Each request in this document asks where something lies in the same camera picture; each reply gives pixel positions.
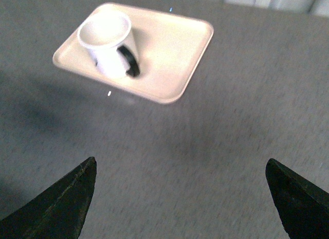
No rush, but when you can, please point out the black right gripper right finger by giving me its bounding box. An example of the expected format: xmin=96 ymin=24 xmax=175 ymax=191
xmin=265 ymin=158 xmax=328 ymax=238

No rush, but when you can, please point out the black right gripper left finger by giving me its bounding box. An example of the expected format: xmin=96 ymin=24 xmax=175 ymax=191
xmin=1 ymin=157 xmax=97 ymax=238

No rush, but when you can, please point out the white smiley face mug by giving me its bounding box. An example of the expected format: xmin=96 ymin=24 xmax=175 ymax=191
xmin=77 ymin=11 xmax=140 ymax=79

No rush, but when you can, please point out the pink rectangular tray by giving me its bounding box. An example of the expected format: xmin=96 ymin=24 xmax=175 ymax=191
xmin=52 ymin=3 xmax=214 ymax=104

